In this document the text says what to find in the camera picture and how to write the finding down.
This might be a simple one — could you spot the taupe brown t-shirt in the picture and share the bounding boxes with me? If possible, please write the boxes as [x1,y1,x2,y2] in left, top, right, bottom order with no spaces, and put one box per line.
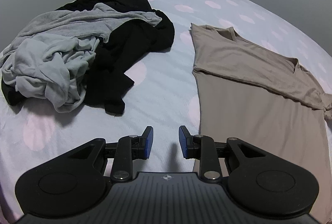
[190,25,331,223]

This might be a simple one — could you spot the grey crumpled garment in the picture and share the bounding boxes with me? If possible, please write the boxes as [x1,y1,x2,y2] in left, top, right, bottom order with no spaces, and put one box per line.
[1,3,161,113]

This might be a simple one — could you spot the polka dot bed sheet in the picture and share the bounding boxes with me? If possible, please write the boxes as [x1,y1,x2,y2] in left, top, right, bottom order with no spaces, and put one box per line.
[1,0,331,223]

